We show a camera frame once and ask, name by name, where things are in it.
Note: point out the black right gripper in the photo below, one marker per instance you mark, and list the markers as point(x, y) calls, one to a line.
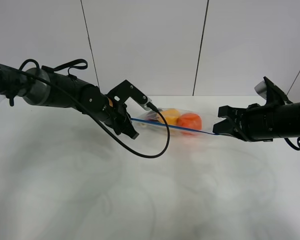
point(253, 124)

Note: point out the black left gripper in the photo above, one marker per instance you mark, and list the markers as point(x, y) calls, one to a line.
point(118, 118)

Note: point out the clear zip bag blue zipper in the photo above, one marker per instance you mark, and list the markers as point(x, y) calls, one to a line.
point(208, 123)

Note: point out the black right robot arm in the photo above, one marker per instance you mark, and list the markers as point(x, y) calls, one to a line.
point(293, 122)

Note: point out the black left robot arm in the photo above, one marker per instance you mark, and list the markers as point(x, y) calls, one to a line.
point(45, 86)

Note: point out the purple eggplant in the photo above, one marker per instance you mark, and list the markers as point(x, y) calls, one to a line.
point(153, 117)

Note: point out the orange fruit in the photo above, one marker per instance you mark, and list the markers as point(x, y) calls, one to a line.
point(191, 121)

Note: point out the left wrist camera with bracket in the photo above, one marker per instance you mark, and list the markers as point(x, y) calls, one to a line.
point(125, 90)

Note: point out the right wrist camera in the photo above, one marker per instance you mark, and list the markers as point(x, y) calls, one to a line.
point(271, 93)

